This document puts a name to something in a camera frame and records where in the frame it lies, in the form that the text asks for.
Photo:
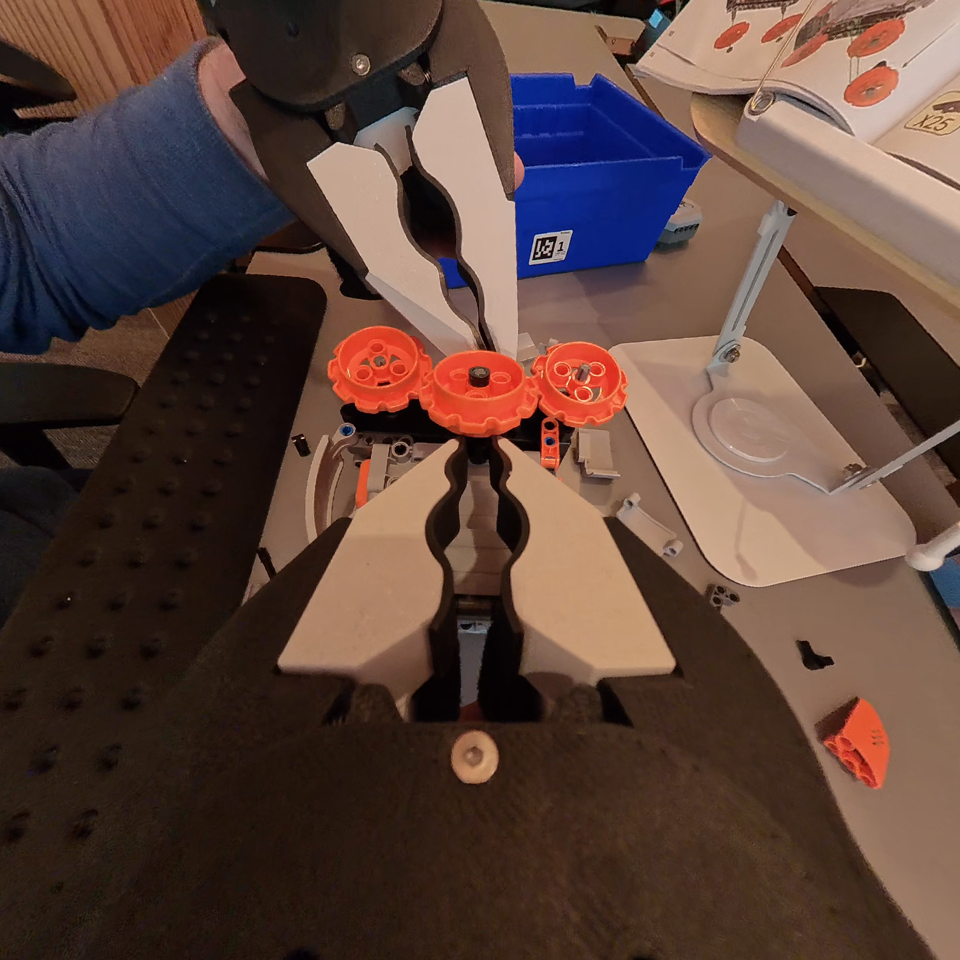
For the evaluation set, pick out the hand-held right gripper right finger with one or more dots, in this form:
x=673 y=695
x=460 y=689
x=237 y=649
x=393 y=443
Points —
x=593 y=600

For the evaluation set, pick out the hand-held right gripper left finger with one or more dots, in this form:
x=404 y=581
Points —
x=360 y=608

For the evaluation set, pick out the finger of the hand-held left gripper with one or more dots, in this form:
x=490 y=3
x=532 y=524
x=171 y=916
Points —
x=473 y=180
x=375 y=218

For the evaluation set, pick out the blue plastic bin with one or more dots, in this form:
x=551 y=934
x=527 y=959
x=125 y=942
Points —
x=600 y=180

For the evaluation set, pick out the black grey toy robot vehicle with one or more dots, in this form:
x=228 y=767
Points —
x=393 y=450

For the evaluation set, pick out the orange toy gear wheel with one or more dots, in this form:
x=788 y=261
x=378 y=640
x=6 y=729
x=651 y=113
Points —
x=582 y=378
x=450 y=393
x=375 y=368

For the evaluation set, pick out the orange triangular toy piece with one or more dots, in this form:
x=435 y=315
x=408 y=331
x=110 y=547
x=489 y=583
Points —
x=858 y=740

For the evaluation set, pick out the person's left forearm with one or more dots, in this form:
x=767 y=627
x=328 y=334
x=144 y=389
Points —
x=105 y=210

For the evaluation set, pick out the person's left hand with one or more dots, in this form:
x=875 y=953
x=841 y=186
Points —
x=237 y=120

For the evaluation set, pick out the light grey angled toy piece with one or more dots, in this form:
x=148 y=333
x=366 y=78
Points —
x=648 y=525

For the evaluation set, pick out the dark grey toy beam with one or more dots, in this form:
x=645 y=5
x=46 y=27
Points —
x=723 y=596

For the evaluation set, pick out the light grey toy block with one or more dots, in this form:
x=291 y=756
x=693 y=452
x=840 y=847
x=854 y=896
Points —
x=600 y=450

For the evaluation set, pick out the small grey device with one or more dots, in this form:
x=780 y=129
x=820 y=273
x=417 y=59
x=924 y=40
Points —
x=683 y=225

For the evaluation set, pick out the wooden book stand white base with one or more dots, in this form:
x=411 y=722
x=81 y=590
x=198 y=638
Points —
x=780 y=495

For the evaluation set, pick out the black dimpled mat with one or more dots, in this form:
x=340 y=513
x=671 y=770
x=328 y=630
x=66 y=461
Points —
x=150 y=525

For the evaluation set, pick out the small black toy connector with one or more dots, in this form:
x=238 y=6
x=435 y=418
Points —
x=815 y=654

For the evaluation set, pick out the printed instruction manual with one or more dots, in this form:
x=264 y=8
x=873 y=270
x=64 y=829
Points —
x=840 y=45

